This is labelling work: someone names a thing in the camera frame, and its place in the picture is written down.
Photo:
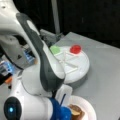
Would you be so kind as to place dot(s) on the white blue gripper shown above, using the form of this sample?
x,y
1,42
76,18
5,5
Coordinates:
x,y
59,112

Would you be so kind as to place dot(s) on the yellow cheese slice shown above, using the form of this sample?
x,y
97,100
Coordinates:
x,y
74,108

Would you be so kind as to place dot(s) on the brown meat patty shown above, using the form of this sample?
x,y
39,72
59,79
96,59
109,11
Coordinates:
x,y
77,115

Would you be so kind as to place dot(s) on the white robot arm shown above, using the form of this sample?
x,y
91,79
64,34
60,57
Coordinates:
x,y
37,90

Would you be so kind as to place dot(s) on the white paper plate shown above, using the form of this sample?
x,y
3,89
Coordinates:
x,y
85,106

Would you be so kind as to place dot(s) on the white round divided tray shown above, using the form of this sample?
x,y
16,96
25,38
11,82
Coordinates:
x,y
76,66

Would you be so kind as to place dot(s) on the orange small object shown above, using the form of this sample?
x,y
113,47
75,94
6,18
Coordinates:
x,y
8,80

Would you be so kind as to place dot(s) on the green lettuce piece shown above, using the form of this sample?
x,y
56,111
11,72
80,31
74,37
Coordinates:
x,y
55,49

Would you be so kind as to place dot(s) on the red tomato slice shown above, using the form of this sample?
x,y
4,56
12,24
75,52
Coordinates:
x,y
75,49

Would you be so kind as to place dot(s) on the grey metal frame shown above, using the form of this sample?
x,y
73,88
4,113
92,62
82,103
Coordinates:
x,y
53,33

